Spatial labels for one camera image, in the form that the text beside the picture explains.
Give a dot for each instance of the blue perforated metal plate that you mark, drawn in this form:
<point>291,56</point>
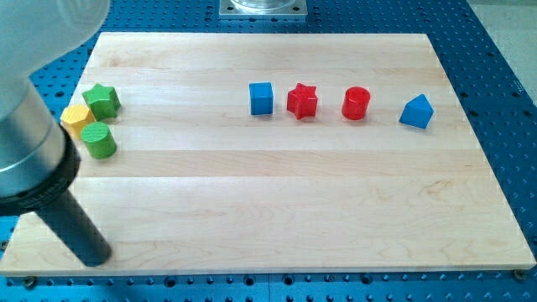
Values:
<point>498,106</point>

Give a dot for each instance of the red star block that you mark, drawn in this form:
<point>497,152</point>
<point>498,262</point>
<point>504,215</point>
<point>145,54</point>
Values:
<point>302,101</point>

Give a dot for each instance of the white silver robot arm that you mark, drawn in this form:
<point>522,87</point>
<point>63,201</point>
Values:
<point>34,33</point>

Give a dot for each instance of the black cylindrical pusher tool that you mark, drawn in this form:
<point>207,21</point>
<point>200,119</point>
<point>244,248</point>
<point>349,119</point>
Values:
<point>53,203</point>

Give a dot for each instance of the yellow heart block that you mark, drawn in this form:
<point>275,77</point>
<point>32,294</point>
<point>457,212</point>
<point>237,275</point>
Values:
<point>74,118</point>

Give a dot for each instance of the green cylinder block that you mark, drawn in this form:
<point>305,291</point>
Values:
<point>98,140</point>

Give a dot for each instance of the blue cube block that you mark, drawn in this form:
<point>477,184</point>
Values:
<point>261,98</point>

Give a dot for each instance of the red cylinder block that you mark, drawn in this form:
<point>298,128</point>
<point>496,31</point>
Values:
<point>355,103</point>

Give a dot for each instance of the green star block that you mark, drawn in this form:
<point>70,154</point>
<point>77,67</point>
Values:
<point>103,101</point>

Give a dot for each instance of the clear robot base plate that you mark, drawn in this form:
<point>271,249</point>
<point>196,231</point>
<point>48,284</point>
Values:
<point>258,8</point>

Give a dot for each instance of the light wooden board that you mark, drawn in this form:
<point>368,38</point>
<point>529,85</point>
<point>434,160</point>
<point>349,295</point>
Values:
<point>199,185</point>

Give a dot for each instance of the blue triangular prism block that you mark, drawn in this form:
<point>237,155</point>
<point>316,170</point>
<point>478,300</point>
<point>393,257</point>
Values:
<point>417,112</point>

